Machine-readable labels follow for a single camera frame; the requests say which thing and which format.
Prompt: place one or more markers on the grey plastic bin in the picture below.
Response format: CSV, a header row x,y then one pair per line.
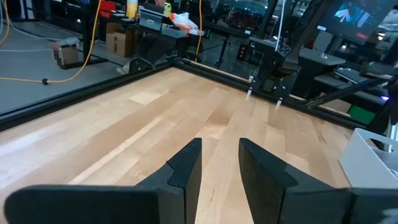
x,y
360,161

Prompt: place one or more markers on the green sheet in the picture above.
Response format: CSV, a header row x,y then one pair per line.
x,y
361,114

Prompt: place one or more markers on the black keyboard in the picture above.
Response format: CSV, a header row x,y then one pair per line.
x,y
350,75

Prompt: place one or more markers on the white orange plastic bag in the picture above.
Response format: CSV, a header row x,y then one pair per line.
x,y
184,21

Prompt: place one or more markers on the yellow bottle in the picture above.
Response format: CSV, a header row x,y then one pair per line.
x,y
132,8

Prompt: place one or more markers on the black table stand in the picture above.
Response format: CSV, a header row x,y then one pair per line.
x,y
87,37

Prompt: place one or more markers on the black aluminium table frame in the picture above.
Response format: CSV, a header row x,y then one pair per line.
x,y
77,93

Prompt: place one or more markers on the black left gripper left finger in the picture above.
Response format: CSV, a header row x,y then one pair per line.
x,y
124,202

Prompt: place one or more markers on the computer monitor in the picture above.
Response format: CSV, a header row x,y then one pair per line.
x,y
357,15

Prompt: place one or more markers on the plastic bag covered box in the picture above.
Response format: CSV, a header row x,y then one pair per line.
x,y
66,51

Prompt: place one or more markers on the black diagonal strut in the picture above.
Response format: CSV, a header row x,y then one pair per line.
x,y
345,91

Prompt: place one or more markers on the grey desk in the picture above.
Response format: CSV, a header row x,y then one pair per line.
x,y
320,56

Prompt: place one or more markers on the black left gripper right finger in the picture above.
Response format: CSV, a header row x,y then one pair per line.
x,y
295,199

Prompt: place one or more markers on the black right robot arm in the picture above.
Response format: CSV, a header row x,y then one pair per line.
x,y
270,53

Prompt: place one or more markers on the brown cardboard box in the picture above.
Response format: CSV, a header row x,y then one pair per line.
x,y
119,40

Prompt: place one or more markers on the red container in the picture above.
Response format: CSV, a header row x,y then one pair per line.
x,y
107,8

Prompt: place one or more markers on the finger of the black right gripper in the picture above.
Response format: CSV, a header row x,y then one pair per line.
x,y
278,102
249,93

